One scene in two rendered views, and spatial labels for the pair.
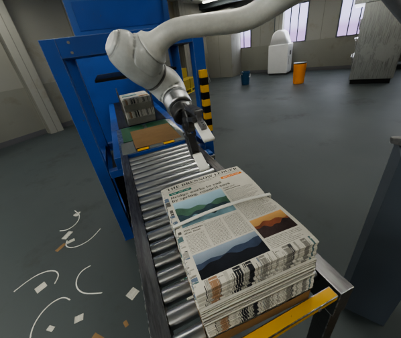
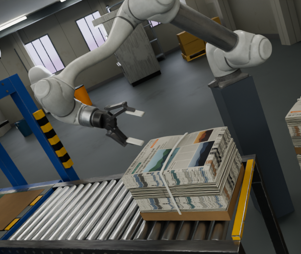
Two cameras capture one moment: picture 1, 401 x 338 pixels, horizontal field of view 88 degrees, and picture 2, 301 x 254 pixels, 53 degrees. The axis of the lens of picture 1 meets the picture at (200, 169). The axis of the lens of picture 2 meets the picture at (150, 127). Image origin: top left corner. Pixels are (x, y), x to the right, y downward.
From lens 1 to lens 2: 0.76 m
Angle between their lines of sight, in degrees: 37
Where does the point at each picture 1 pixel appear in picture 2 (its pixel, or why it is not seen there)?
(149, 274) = (157, 244)
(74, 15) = not seen: outside the picture
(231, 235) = (193, 151)
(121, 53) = (55, 91)
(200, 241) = (182, 163)
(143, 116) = not seen: outside the picture
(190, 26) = (85, 62)
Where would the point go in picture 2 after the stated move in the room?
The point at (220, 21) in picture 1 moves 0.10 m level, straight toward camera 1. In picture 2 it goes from (98, 54) to (109, 50)
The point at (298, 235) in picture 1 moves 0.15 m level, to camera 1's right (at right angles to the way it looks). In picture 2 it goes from (218, 130) to (235, 112)
